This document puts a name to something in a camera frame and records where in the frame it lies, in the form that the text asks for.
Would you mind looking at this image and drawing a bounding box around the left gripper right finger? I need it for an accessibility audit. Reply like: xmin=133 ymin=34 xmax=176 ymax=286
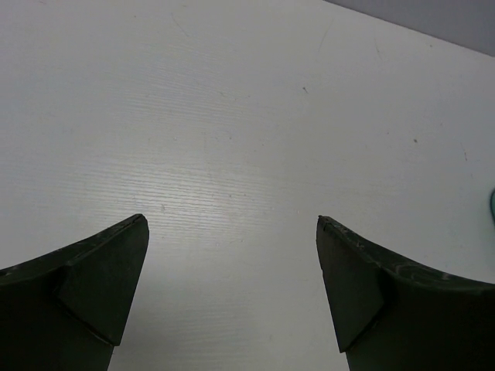
xmin=316 ymin=216 xmax=494 ymax=370

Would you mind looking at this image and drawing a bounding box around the green plastic bin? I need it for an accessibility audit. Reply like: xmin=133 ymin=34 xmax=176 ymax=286
xmin=489 ymin=189 xmax=495 ymax=224

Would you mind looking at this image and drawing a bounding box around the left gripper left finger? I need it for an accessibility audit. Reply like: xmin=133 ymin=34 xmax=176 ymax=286
xmin=1 ymin=214 xmax=149 ymax=370

